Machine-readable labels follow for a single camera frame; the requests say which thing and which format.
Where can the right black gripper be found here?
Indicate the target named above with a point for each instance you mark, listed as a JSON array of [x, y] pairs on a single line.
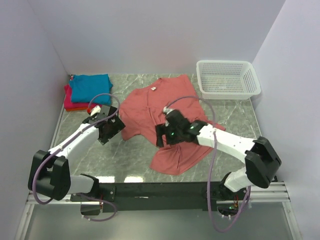
[[162, 129]]

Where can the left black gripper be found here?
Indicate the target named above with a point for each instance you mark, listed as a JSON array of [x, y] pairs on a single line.
[[118, 125]]

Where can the salmon pink t shirt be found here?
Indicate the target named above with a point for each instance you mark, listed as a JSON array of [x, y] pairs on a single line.
[[163, 113]]

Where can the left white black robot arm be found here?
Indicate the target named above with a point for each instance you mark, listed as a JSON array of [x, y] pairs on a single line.
[[50, 177]]

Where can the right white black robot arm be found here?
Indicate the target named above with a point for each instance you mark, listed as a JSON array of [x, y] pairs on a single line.
[[258, 155]]

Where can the folded orange t shirt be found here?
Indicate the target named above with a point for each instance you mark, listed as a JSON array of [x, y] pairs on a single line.
[[78, 109]]

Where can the folded magenta t shirt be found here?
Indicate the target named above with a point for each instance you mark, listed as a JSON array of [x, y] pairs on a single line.
[[68, 102]]

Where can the folded blue t shirt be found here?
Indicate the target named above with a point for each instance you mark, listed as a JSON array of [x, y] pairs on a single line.
[[85, 87]]

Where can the black base beam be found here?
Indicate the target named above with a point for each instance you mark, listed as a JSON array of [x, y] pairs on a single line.
[[139, 196]]

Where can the white plastic basket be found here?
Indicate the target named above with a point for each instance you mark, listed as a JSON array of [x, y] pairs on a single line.
[[227, 80]]

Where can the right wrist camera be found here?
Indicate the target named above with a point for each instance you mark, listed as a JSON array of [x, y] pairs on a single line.
[[174, 118]]

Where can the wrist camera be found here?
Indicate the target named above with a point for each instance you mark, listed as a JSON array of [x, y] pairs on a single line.
[[174, 118], [100, 112]]

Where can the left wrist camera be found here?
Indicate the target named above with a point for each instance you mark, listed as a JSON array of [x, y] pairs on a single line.
[[100, 112]]

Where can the aluminium rail frame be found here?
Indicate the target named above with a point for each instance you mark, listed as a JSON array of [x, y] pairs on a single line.
[[276, 193]]

